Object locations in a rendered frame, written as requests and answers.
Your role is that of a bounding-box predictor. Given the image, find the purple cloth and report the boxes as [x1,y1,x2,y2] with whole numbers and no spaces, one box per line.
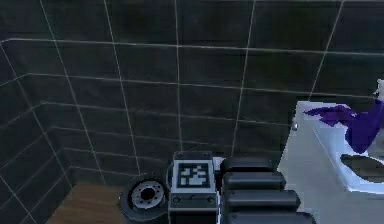
[303,98,384,155]

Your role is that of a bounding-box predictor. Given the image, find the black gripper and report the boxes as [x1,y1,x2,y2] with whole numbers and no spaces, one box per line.
[118,175,172,224]

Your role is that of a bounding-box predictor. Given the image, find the white toilet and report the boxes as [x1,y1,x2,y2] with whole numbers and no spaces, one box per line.
[276,78,384,224]

